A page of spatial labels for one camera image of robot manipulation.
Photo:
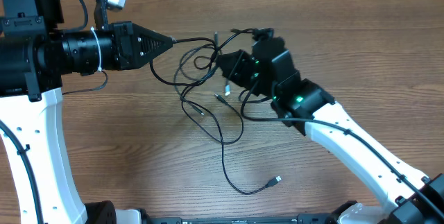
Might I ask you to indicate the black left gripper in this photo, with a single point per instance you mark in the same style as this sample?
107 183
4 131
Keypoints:
125 40

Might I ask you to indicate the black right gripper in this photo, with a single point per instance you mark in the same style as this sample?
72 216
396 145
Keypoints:
235 75

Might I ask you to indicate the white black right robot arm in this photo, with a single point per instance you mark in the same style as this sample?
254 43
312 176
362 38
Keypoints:
404 194

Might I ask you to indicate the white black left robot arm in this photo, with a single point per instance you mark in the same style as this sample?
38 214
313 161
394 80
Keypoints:
35 54

